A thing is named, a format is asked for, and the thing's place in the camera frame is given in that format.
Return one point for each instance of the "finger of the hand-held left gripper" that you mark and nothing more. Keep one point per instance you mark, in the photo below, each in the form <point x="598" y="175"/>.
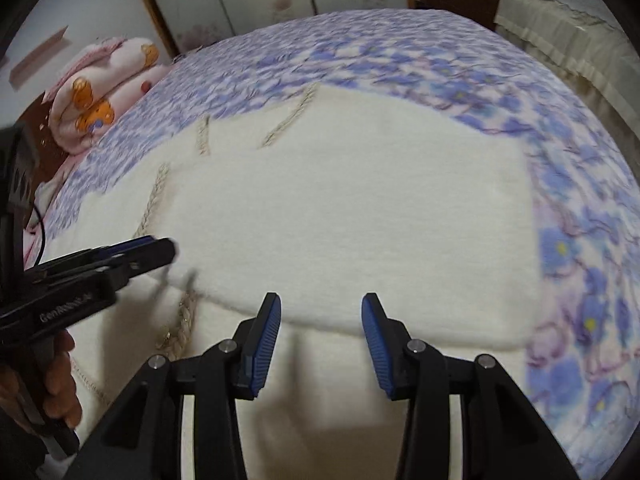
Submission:
<point x="130" y="246"/>
<point x="150" y="257"/>

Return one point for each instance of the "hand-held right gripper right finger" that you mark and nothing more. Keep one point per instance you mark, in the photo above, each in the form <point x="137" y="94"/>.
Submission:
<point x="377" y="345"/>

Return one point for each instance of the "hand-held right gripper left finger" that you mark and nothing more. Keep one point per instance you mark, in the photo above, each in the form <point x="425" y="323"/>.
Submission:
<point x="262" y="340"/>

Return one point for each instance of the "white knit sweater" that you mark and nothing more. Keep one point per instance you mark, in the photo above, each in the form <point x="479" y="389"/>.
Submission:
<point x="350" y="210"/>

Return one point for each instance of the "person's left hand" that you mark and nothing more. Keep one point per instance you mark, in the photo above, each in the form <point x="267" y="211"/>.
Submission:
<point x="62" y="385"/>

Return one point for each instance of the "pink mattress sheet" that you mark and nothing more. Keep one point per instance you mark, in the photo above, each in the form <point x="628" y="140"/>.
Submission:
<point x="47" y="195"/>

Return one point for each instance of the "brown wooden headboard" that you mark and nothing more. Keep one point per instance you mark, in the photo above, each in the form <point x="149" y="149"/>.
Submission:
<point x="42" y="145"/>

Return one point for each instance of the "pink bear print blanket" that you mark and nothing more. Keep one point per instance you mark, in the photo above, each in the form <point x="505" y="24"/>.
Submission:
<point x="100" y="95"/>

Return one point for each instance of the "bed with purple floral sheet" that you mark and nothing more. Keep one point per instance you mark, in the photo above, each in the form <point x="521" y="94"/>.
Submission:
<point x="575" y="170"/>

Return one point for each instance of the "pink wall shelf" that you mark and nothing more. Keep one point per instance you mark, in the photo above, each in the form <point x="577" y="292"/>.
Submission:
<point x="37" y="57"/>

